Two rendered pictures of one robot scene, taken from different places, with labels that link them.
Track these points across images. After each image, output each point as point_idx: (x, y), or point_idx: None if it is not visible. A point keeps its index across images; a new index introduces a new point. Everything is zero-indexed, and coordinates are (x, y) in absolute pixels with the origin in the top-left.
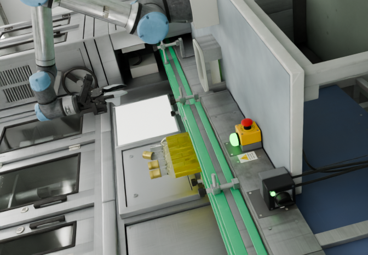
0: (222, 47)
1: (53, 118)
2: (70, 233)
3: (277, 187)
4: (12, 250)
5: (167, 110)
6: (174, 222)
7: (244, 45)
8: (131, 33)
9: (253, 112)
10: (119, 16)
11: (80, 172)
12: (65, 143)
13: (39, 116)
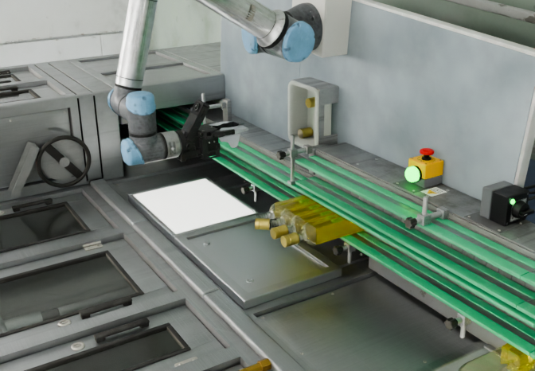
0: (345, 84)
1: (150, 161)
2: (171, 338)
3: (516, 194)
4: (83, 370)
5: (221, 194)
6: (322, 304)
7: (423, 60)
8: (270, 46)
9: (423, 145)
10: (265, 21)
11: (127, 271)
12: (74, 240)
13: (133, 154)
